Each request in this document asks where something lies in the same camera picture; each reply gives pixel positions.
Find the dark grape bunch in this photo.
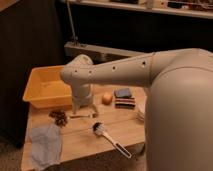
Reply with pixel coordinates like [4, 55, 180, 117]
[49, 110, 67, 127]

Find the blue sponge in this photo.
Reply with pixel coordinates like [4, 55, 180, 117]
[114, 88, 132, 98]

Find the yellow plastic bin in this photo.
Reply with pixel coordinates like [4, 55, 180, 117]
[23, 65, 71, 109]

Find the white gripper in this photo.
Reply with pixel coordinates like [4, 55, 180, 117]
[71, 84, 93, 114]

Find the grey cloth towel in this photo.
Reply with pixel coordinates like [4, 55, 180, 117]
[29, 124, 62, 171]

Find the yellow onion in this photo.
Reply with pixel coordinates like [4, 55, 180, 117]
[102, 93, 113, 105]

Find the stack of white bowls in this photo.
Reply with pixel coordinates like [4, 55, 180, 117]
[137, 102, 145, 121]

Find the grey shelf rail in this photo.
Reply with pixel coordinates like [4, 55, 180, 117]
[64, 42, 142, 62]

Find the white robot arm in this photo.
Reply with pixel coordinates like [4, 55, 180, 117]
[60, 48, 213, 171]

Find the white handled dish brush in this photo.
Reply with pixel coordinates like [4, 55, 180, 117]
[93, 122, 132, 158]

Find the wooden table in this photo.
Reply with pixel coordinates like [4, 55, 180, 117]
[27, 85, 145, 162]

